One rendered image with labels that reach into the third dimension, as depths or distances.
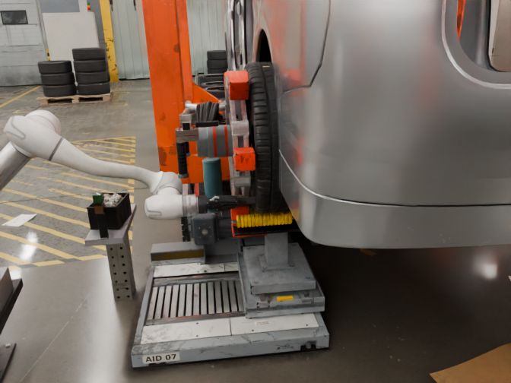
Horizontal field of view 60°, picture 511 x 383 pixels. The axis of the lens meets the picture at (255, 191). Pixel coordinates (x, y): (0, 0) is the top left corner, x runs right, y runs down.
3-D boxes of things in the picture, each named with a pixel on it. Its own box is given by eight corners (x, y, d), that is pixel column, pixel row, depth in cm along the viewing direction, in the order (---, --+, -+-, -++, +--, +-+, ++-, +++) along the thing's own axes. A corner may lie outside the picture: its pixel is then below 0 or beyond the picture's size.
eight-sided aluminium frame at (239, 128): (252, 219, 182) (247, 83, 163) (236, 221, 181) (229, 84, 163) (241, 179, 233) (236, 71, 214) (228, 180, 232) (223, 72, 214)
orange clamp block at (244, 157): (253, 163, 174) (255, 170, 166) (233, 165, 173) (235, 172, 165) (252, 146, 172) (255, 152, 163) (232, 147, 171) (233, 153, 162)
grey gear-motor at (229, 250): (271, 266, 246) (269, 207, 234) (194, 273, 242) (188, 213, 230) (266, 251, 263) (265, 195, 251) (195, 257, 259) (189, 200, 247)
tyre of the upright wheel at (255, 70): (328, 162, 156) (299, 26, 186) (261, 166, 154) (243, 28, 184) (300, 232, 215) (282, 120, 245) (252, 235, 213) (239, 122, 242)
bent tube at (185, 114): (232, 119, 176) (230, 92, 172) (182, 121, 174) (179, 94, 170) (229, 112, 192) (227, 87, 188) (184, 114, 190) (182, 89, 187)
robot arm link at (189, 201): (182, 211, 176) (198, 210, 177) (182, 191, 180) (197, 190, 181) (185, 219, 185) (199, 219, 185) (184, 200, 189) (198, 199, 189)
